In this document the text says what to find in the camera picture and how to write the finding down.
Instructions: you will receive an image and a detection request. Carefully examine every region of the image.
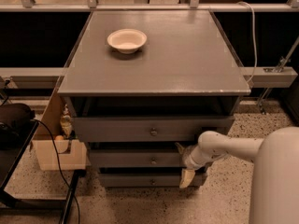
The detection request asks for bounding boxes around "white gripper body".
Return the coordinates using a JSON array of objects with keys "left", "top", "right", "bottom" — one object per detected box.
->
[{"left": 182, "top": 146, "right": 213, "bottom": 170}]

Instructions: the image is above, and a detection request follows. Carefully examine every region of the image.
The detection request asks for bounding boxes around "white paper bowl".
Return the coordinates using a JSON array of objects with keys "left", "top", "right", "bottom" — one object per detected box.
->
[{"left": 107, "top": 29, "right": 147, "bottom": 54}]

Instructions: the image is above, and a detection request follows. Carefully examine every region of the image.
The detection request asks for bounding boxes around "white hanging cable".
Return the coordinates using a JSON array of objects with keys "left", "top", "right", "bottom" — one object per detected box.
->
[{"left": 237, "top": 1, "right": 258, "bottom": 84}]

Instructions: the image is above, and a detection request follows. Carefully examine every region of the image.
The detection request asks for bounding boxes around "grey wooden drawer cabinet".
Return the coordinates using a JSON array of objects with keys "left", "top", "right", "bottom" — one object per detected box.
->
[{"left": 58, "top": 10, "right": 250, "bottom": 174}]

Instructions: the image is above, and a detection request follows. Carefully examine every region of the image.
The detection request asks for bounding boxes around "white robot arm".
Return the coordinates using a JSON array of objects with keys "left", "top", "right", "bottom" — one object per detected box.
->
[{"left": 178, "top": 127, "right": 299, "bottom": 224}]

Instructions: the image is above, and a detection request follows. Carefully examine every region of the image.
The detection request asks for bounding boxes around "metal railing frame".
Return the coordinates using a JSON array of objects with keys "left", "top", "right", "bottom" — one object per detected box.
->
[{"left": 0, "top": 0, "right": 299, "bottom": 89}]

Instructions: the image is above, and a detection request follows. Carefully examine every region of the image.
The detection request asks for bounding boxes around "black side table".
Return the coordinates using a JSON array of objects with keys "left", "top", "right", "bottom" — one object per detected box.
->
[{"left": 0, "top": 119, "right": 86, "bottom": 224}]

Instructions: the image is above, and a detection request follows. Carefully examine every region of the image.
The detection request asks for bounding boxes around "grey drawer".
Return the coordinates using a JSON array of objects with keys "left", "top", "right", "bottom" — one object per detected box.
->
[
  {"left": 89, "top": 149, "right": 184, "bottom": 168},
  {"left": 73, "top": 116, "right": 235, "bottom": 142},
  {"left": 98, "top": 172, "right": 208, "bottom": 189}
]

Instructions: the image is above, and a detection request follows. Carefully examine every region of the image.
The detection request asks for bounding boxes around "black device on table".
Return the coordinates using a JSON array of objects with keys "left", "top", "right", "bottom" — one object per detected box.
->
[{"left": 0, "top": 104, "right": 36, "bottom": 150}]

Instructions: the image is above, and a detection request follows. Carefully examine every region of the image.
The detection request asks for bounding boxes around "grey bottom drawer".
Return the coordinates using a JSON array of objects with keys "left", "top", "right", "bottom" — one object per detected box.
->
[{"left": 98, "top": 172, "right": 208, "bottom": 189}]

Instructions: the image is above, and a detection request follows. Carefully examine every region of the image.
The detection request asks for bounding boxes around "cardboard box with items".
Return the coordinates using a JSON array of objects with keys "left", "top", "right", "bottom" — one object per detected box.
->
[{"left": 31, "top": 91, "right": 88, "bottom": 172}]

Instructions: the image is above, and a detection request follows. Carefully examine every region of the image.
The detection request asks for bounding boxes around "black cable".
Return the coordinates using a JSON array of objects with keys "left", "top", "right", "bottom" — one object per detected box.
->
[{"left": 31, "top": 119, "right": 81, "bottom": 224}]

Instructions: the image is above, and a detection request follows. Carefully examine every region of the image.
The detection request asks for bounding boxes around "grey top drawer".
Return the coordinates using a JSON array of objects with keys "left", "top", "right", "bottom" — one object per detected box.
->
[{"left": 73, "top": 116, "right": 235, "bottom": 142}]

